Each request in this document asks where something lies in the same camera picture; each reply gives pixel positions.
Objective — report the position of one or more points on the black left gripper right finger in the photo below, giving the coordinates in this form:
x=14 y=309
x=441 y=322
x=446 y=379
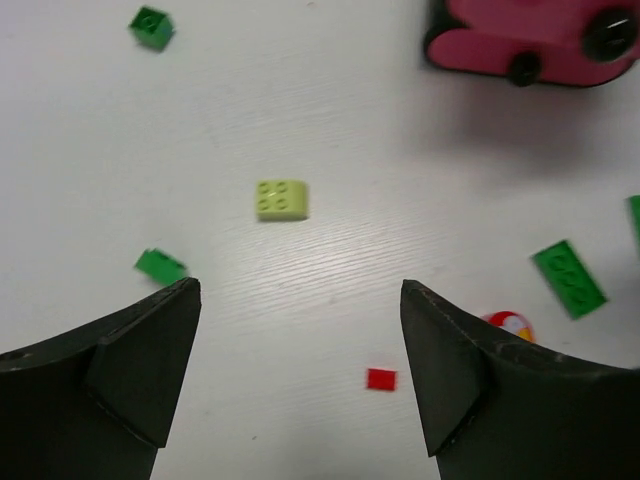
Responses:
x=495 y=406

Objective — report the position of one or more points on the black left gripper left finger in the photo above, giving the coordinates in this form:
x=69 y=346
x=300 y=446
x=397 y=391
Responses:
x=98 y=401

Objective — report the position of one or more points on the small red lego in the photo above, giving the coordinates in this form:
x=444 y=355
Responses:
x=381 y=379

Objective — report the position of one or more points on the pink drawer with black knob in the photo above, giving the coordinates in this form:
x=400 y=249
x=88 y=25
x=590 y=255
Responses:
x=568 y=43

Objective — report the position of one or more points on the long green lego brick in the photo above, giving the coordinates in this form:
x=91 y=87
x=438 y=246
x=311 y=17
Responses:
x=633 y=206
x=569 y=279

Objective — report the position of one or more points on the small green lego piece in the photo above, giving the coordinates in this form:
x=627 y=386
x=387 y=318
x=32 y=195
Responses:
x=160 y=267

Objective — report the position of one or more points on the lime green lego brick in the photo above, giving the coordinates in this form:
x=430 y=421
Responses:
x=282 y=200

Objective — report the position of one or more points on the small dark green lego cube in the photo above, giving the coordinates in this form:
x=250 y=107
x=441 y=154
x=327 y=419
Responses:
x=152 y=28

